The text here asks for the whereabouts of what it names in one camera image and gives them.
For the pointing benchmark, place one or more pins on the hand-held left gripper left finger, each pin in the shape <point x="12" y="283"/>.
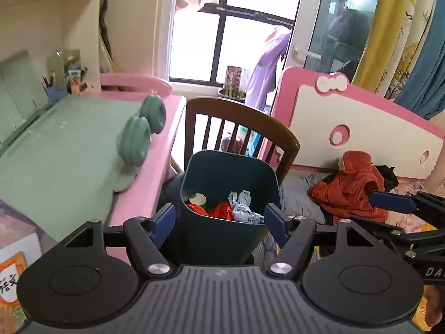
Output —
<point x="164" y="223"/>

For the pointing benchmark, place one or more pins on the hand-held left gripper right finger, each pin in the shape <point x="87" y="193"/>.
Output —
<point x="276" y="224"/>

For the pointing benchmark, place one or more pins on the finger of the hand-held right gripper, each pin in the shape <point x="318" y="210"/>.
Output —
<point x="389" y="201"/>
<point x="382" y="228"/>

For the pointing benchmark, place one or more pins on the green cup with white lid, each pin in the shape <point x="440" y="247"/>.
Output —
<point x="198" y="200"/>

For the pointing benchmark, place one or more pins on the red plastic bag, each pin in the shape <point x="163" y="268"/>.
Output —
<point x="220" y="212"/>

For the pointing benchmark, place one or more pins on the dark teal plastic bin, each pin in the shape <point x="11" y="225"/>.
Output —
<point x="222" y="170"/>

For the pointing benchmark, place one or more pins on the person's right hand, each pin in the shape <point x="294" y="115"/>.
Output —
<point x="434" y="306"/>

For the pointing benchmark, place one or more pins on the small black cloth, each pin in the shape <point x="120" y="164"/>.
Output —
<point x="387" y="177"/>

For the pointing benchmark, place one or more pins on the pink blanket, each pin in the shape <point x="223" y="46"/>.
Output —
<point x="406" y="221"/>

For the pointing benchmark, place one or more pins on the grey cloth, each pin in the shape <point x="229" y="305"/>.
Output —
<point x="302" y="201"/>

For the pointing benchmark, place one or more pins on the pink white bed headboard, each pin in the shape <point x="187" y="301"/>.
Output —
<point x="365" y="128"/>

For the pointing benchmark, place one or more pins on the dark wooden chair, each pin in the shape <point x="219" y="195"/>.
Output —
<point x="243" y="114"/>

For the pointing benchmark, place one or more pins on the green tilting desk board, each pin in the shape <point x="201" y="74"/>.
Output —
<point x="69" y="153"/>

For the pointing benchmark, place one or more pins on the dark plant pot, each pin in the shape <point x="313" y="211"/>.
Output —
<point x="231" y="94"/>

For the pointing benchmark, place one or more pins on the grey desk mat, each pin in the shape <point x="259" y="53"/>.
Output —
<point x="21" y="222"/>

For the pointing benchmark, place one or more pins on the hanging purple shirt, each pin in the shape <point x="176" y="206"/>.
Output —
<point x="264" y="73"/>

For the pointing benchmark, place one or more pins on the illustrated orange textbook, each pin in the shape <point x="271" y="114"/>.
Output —
<point x="10" y="281"/>

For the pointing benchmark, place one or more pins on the yellow printed curtain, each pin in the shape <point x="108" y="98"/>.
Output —
<point x="393" y="34"/>

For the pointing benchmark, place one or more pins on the blue pencil cup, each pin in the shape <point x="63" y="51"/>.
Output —
<point x="55" y="95"/>

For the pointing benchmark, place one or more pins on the small white blue gadget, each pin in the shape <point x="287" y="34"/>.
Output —
<point x="74" y="74"/>

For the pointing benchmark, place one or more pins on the green desk organiser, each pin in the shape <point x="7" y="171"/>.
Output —
<point x="66" y="64"/>

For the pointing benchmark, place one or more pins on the white framed glass door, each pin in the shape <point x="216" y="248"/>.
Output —
<point x="330" y="24"/>

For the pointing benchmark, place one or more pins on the black framed window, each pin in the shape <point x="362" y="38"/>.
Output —
<point x="222" y="41"/>

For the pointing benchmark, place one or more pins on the green book stand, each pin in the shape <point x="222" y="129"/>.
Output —
<point x="17" y="90"/>

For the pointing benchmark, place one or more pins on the beige blue curtain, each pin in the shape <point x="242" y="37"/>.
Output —
<point x="106" y="24"/>

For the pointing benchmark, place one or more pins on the cream bookshelf hutch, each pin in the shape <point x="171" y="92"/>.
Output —
<point x="34" y="17"/>

